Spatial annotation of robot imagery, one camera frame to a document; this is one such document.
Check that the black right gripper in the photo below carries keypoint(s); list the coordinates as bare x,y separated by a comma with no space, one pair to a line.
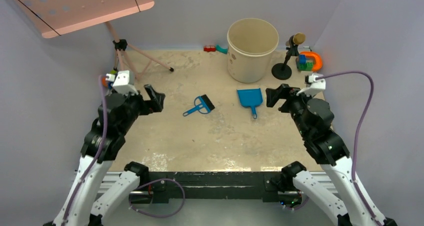
272,95

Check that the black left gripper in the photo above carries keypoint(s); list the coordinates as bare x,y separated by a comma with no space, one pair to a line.
154,97

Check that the blue plastic dustpan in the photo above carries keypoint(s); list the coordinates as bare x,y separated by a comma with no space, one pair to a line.
250,98

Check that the blue hand brush black bristles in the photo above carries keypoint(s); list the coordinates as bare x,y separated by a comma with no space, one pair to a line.
202,104

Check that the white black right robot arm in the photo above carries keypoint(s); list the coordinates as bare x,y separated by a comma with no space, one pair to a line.
313,117

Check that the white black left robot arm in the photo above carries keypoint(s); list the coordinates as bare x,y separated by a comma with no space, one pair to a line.
101,145

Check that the black microphone stand gold mic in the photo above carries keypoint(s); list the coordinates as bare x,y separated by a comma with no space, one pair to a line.
282,71

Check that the orange green toy block set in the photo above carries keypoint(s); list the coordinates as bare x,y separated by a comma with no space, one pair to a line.
309,61

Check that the orange blue toy car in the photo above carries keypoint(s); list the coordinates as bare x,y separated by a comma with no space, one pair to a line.
108,79

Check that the cream round bucket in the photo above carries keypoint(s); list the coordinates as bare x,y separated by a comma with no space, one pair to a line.
251,44

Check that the teal curved toy piece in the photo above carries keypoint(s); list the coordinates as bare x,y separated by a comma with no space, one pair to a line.
221,49

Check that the red toy block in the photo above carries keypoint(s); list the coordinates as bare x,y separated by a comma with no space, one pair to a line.
209,48

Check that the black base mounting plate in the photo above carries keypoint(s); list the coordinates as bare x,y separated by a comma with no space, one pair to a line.
269,187

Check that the pink music stand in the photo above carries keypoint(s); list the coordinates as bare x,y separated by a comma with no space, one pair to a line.
55,18

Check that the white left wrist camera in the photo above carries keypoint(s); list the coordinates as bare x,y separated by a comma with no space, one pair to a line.
124,83

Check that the aluminium frame rail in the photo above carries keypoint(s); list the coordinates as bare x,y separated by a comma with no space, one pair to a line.
117,113

